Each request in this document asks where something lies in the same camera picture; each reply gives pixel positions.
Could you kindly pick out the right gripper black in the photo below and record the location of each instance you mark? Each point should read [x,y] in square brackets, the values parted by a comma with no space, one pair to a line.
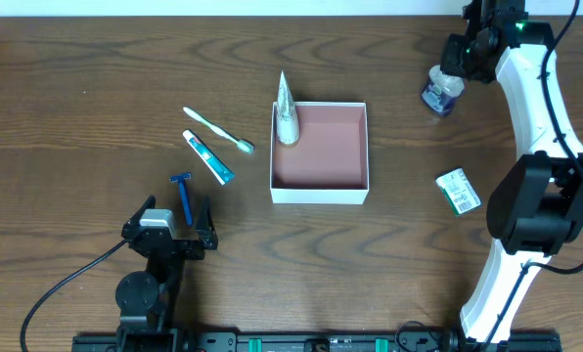
[454,61]

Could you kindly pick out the blue soap pump bottle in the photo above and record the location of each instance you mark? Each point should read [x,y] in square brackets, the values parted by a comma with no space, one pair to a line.
[442,91]

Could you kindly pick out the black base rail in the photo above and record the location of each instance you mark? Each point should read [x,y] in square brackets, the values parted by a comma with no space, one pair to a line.
[414,340]

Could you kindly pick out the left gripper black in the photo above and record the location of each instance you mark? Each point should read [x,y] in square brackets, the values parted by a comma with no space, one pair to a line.
[180,245]

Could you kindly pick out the green soap bar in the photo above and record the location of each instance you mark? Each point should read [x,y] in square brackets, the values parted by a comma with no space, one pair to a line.
[458,191]

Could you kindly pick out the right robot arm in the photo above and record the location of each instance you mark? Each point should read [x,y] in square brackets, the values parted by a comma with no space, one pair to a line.
[535,215]

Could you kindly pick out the white box with pink interior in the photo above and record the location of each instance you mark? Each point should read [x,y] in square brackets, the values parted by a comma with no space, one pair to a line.
[329,164]

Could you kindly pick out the green white toothbrush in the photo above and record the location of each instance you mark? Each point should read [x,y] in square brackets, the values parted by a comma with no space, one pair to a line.
[243,145]

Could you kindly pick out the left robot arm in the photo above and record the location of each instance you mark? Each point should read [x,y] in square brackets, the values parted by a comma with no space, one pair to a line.
[147,298]

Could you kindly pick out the white lotion tube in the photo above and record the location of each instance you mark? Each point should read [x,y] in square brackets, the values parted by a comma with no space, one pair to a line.
[287,122]

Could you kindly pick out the teal toothpaste tube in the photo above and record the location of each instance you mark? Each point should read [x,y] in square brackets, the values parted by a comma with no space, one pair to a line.
[221,172]

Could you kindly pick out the blue disposable razor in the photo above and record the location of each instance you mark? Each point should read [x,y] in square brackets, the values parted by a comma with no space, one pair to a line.
[181,181]

